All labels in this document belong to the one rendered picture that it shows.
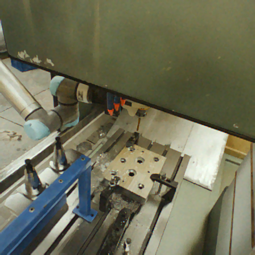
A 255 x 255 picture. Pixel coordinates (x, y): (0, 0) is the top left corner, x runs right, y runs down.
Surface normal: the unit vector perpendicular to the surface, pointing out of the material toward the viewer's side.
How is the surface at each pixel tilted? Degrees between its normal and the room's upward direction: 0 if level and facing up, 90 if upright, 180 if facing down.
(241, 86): 90
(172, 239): 0
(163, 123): 25
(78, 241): 0
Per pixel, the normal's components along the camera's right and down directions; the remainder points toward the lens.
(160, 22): -0.44, 0.48
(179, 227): 0.12, -0.80
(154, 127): -0.09, -0.55
